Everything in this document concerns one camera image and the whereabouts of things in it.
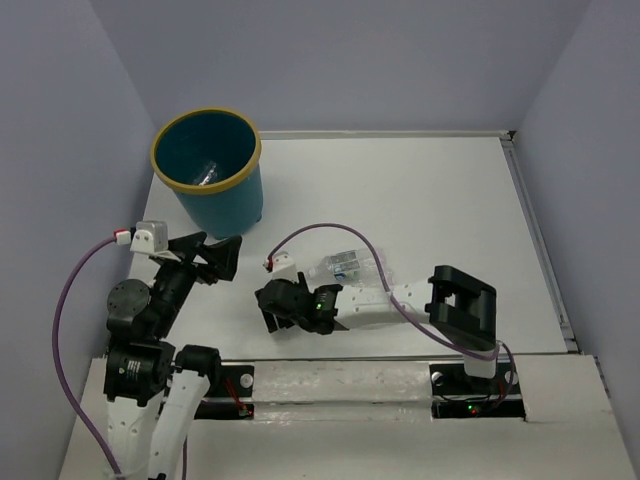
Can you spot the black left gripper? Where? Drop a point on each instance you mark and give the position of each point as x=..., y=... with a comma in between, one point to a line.
x=222, y=259

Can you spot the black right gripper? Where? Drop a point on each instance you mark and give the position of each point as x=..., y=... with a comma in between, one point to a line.
x=273, y=322

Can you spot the clear wide-mouth plastic jar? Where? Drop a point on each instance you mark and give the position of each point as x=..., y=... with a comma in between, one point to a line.
x=208, y=173

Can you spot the clear bottle green white label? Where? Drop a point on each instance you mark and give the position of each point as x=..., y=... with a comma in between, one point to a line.
x=355, y=267

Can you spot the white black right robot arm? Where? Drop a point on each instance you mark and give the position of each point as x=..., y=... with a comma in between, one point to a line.
x=453, y=308

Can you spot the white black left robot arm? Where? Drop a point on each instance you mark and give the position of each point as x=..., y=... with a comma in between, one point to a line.
x=152, y=389

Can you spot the teal bin yellow rim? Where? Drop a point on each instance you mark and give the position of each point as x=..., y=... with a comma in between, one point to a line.
x=209, y=158

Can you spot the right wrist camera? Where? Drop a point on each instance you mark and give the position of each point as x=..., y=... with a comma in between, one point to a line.
x=281, y=266

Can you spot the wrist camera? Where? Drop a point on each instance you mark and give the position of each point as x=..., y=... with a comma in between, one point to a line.
x=281, y=266
x=146, y=237

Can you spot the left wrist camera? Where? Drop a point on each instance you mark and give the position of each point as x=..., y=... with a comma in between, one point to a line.
x=146, y=237

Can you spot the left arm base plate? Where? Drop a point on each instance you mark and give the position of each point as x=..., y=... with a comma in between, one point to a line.
x=231, y=399

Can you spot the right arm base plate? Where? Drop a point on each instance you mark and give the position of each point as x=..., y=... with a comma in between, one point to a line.
x=455, y=395

